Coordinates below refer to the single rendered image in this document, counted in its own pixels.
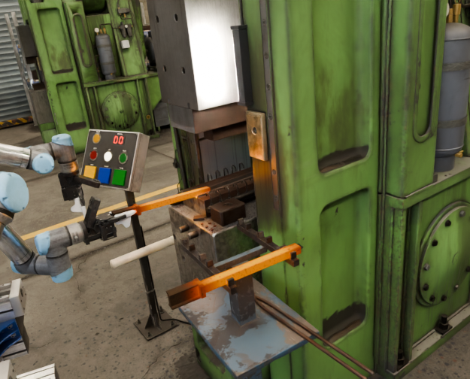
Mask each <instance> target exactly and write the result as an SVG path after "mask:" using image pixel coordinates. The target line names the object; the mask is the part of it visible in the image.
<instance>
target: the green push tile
mask: <svg viewBox="0 0 470 379"><path fill-rule="evenodd" d="M126 172H127V171H125V170H119V169H114V176H113V180H112V184H113V185H118V186H124V185H125V180H126Z"/></svg>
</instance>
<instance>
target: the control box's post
mask: <svg viewBox="0 0 470 379"><path fill-rule="evenodd" d="M124 192H125V195H126V202H127V205H128V207H129V206H133V204H136V202H135V195H134V192H131V191H125V190H124ZM131 223H132V229H133V233H134V237H135V243H136V247H137V250H138V249H141V248H142V247H144V242H143V238H142V234H141V227H140V223H139V219H138V215H134V216H131ZM139 262H140V266H141V272H142V276H143V280H144V286H145V290H146V291H148V292H149V291H151V290H152V289H153V286H152V282H151V278H150V271H149V267H148V263H147V256H144V257H142V258H140V259H139ZM146 294H147V293H146ZM147 300H148V305H149V309H150V313H151V314H152V317H153V324H154V326H156V322H155V318H154V314H156V315H157V317H158V320H159V315H158V312H157V308H156V301H155V297H154V293H153V292H151V293H148V294H147Z"/></svg>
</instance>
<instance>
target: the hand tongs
mask: <svg viewBox="0 0 470 379"><path fill-rule="evenodd" d="M254 298H255V303H257V304H258V306H260V307H261V308H262V309H263V310H264V311H266V312H267V313H269V314H270V315H272V316H273V317H274V318H276V319H277V320H279V321H280V322H282V324H284V325H285V326H287V327H288V328H290V329H291V330H293V331H294V332H295V333H297V334H298V335H300V336H301V337H303V338H304V339H305V340H306V341H308V342H310V343H311V344H312V345H314V346H315V347H316V348H318V349H319V350H321V351H323V352H324V353H325V354H326V355H328V356H329V357H331V358H332V359H334V360H335V361H336V362H338V363H339V364H341V365H342V366H344V367H345V368H346V369H347V370H349V371H351V372H352V373H354V374H355V375H356V376H357V377H359V378H360V379H368V378H367V377H366V376H364V375H363V374H361V373H359V372H358V371H357V370H356V369H354V368H352V367H351V366H350V365H348V364H347V363H346V362H344V361H342V360H341V359H339V358H338V357H337V356H335V355H334V354H333V353H331V352H329V351H328V350H327V349H325V348H324V347H322V346H321V345H319V344H318V343H317V342H316V341H314V340H312V339H311V338H309V337H308V336H307V335H305V334H304V333H302V332H300V331H299V330H298V329H297V328H295V327H294V326H292V325H291V324H289V323H288V322H287V321H285V320H284V319H282V318H281V317H279V316H278V315H276V314H275V313H274V312H272V311H270V310H269V309H268V308H267V307H265V306H264V305H263V304H262V303H261V302H264V303H266V304H267V305H269V306H271V307H272V308H273V309H275V310H276V311H278V312H280V313H281V314H283V315H284V316H285V317H287V318H288V319H290V320H292V321H293V322H294V323H296V324H297V325H299V326H301V327H302V328H303V329H305V330H306V331H307V332H309V333H311V334H312V335H313V336H315V337H316V338H318V339H320V340H321V341H322V342H323V343H325V344H327V345H328V346H330V347H331V348H332V349H334V350H336V351H337V352H338V353H340V354H341V355H342V356H344V357H346V358H347V359H349V360H350V361H351V362H353V363H354V364H356V365H358V366H359V367H360V368H362V369H363V370H365V371H366V372H368V373H369V374H370V375H374V371H372V370H371V369H370V368H368V367H367V366H365V365H363V364H362V363H361V362H359V361H358V360H356V359H354V358H353V357H352V356H350V355H349V354H347V353H345V352H344V351H343V350H341V349H340V348H338V347H336V346H335V345H334V344H333V343H331V342H330V341H328V340H326V339H325V338H324V337H322V336H321V335H319V334H317V333H316V332H315V331H313V330H312V329H310V328H308V327H307V326H306V325H304V324H303V323H301V322H299V321H298V320H297V319H295V318H294V317H292V316H290V315H289V314H288V313H286V312H285V311H283V310H281V309H280V308H279V307H277V306H276V305H274V304H272V303H271V302H269V301H267V300H266V299H264V298H261V297H259V296H256V294H255V292H254ZM257 299H258V300H260V301H261V302H259V301H258V300H257Z"/></svg>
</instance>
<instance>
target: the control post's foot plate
mask: <svg viewBox="0 0 470 379"><path fill-rule="evenodd" d="M159 312H160V315H161V318H162V319H163V320H165V319H171V318H172V317H171V316H170V315H169V314H168V313H167V312H166V311H165V309H162V306H161V305H160V309H159ZM154 318H155V322H156V326H154V324H153V317H152V314H150V315H149V316H147V317H145V318H142V319H140V320H139V319H138V321H136V322H135V323H134V325H135V328H137V329H138V331H139V332H140V334H142V335H143V336H144V338H146V340H147V341H149V340H152V339H154V338H157V337H159V336H161V335H164V334H165V333H166V332H169V331H171V330H173V329H175V328H176V327H178V326H179V325H180V324H179V323H178V322H176V321H175V320H166V321H161V320H160V319H159V320H158V317H157V315H156V314H154Z"/></svg>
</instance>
